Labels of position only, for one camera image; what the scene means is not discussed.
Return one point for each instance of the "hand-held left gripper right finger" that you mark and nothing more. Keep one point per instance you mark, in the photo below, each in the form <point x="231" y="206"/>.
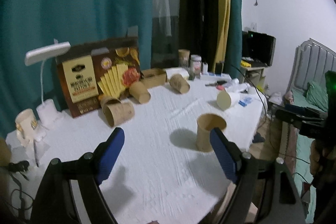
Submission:
<point x="223" y="155"/>

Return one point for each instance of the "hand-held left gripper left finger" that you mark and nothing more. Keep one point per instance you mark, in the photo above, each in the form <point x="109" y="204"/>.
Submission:
<point x="110" y="154"/>

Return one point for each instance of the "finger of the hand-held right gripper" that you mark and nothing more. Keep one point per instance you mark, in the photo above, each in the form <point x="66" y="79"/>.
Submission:
<point x="294" y="111"/>

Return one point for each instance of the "brown paper cup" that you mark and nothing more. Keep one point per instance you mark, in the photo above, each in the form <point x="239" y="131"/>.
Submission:
<point x="108" y="101"/>
<point x="119" y="113"/>
<point x="183" y="57"/>
<point x="179" y="83"/>
<point x="140" y="92"/>
<point x="207" y="134"/>

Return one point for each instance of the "white paper cup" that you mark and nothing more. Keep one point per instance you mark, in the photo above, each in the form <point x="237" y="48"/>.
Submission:
<point x="227" y="100"/>

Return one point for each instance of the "person's right hand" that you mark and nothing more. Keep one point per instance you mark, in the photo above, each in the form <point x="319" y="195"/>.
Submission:
<point x="319" y="158"/>

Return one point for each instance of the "green pillow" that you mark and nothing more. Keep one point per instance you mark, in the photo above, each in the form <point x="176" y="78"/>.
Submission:
<point x="317" y="96"/>

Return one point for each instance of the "white tablecloth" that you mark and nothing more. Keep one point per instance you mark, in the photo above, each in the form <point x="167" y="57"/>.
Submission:
<point x="157" y="166"/>

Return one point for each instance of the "blue packet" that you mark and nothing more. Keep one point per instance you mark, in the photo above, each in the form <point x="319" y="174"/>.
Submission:
<point x="245" y="102"/>

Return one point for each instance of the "grey padded headboard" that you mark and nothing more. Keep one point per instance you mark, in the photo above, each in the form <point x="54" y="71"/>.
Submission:
<point x="312" y="64"/>

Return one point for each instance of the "black monitor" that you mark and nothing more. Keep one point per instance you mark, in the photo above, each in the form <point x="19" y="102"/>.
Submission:
<point x="258" y="48"/>

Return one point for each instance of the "grey pen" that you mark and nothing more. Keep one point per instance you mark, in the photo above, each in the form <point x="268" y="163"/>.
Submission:
<point x="35" y="153"/>

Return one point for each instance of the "large printed gift box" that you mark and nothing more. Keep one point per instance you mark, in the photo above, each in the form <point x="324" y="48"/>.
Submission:
<point x="98" y="77"/>

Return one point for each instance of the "white power strip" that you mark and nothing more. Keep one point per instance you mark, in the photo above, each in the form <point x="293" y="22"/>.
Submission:
<point x="215" y="76"/>

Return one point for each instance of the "small cardboard box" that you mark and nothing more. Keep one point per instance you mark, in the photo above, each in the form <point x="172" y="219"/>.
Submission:
<point x="153" y="77"/>

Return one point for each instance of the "small white bottle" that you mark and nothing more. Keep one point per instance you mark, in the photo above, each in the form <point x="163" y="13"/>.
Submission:
<point x="204" y="68"/>

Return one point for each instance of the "white printed mug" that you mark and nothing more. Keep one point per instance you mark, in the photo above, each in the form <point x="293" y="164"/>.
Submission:
<point x="25" y="124"/>

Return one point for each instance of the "black charger plug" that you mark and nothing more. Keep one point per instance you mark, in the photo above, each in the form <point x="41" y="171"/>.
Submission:
<point x="17" y="166"/>

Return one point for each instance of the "glass jar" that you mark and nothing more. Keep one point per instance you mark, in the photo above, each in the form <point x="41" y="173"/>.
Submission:
<point x="195" y="64"/>

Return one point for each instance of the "white desk lamp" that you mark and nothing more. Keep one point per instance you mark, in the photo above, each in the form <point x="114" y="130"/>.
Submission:
<point x="46" y="82"/>

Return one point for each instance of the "teal curtain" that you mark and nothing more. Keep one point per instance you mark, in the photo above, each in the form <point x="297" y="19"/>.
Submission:
<point x="235" y="11"/>
<point x="65" y="8"/>

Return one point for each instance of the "yellow curtain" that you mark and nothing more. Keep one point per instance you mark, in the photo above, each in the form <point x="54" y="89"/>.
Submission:
<point x="223" y="8"/>

